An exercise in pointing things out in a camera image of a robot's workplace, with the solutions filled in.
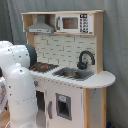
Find toy microwave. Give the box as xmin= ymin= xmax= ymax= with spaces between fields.
xmin=56 ymin=14 xmax=93 ymax=34

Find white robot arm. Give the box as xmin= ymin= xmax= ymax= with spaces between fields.
xmin=0 ymin=41 xmax=38 ymax=128

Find red oven knob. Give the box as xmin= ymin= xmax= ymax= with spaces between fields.
xmin=33 ymin=80 xmax=40 ymax=88

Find wooden toy kitchen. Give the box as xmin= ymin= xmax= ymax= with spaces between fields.
xmin=22 ymin=10 xmax=115 ymax=128

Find grey metal sink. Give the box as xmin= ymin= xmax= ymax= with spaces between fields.
xmin=53 ymin=67 xmax=93 ymax=81

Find grey ice dispenser panel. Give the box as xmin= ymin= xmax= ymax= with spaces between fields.
xmin=56 ymin=94 xmax=72 ymax=120

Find black faucet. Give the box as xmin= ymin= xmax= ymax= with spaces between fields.
xmin=77 ymin=50 xmax=95 ymax=70

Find white cabinet door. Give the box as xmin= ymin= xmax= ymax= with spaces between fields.
xmin=45 ymin=81 xmax=83 ymax=128

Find grey range hood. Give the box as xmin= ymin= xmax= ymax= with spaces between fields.
xmin=26 ymin=15 xmax=54 ymax=34

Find black stovetop red burners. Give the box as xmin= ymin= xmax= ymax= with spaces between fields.
xmin=30 ymin=62 xmax=57 ymax=73

